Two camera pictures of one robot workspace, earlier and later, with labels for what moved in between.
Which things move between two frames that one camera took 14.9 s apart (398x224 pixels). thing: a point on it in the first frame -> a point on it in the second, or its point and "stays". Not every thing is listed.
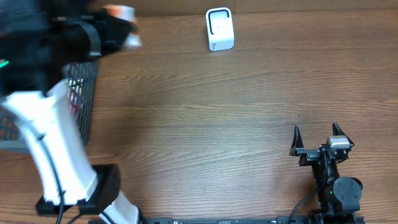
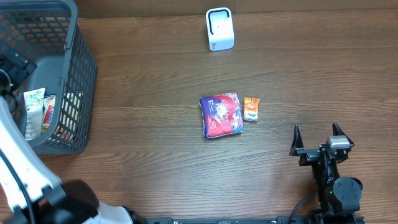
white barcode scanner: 220,28 stays
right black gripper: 308,154 stays
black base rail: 263,220 stays
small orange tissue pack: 127,13 -> 251,106
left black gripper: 115,28 -> 17,72
